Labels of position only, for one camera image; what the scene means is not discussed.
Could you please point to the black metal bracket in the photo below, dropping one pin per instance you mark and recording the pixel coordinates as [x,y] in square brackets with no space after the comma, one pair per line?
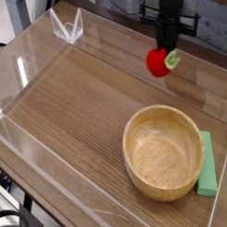
[26,219]

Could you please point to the red plush strawberry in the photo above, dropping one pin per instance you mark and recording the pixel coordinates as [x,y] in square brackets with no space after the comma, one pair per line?
[160,62]

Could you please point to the green rectangular block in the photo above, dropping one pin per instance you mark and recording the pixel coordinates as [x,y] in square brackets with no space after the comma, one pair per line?
[207,180]

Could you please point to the wooden bowl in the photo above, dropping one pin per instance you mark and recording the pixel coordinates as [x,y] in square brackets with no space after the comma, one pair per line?
[163,152]

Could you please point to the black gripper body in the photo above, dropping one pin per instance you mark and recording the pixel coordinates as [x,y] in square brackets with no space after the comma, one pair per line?
[170,12]

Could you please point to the clear acrylic tray wall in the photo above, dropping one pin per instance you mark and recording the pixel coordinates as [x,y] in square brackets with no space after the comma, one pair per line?
[63,110]

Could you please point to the clear acrylic corner bracket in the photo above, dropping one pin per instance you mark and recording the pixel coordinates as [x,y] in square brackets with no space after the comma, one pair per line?
[69,32]

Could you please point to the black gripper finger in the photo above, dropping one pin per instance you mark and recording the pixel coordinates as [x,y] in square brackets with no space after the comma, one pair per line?
[161,36]
[173,36]

